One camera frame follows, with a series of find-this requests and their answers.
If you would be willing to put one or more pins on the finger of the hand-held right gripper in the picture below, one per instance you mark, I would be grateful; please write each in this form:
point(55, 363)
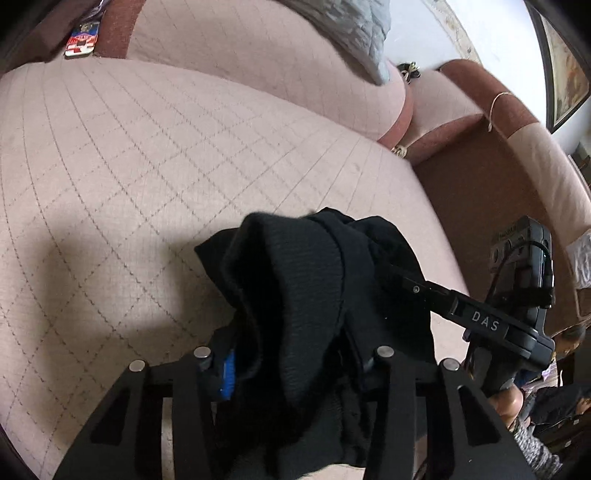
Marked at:
point(429, 291)

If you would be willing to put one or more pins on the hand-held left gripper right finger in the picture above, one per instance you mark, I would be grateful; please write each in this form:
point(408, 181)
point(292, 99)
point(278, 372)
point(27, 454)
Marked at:
point(392, 383)

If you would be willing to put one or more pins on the small black object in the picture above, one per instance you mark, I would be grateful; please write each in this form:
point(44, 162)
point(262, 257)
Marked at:
point(408, 71)

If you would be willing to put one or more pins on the person's right forearm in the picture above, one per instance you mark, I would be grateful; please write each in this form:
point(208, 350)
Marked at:
point(535, 452)

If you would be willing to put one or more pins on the clear plastic bag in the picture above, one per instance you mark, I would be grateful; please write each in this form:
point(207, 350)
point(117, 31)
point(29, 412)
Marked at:
point(581, 263)

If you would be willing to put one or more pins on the black pants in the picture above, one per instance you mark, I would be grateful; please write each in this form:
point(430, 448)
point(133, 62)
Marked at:
point(300, 286)

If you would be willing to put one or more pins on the red patterned packet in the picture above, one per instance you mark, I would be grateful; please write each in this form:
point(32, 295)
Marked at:
point(82, 40)

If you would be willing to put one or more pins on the beige tassel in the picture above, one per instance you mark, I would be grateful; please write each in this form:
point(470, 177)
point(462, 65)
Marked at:
point(400, 151)

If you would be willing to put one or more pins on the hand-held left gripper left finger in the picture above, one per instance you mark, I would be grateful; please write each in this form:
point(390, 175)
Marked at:
point(226, 376)

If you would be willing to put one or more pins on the framed wall picture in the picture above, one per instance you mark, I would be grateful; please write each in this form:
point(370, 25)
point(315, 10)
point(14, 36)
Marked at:
point(563, 78)

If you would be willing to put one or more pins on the grey quilted pillow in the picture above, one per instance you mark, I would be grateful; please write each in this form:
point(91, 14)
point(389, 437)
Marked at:
point(360, 32)

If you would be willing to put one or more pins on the pink quilted sofa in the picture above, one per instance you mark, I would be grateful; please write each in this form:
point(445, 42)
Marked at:
point(138, 161)

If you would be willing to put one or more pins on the person's right hand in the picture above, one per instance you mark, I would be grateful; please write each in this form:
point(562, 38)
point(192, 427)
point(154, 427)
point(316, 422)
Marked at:
point(508, 408)

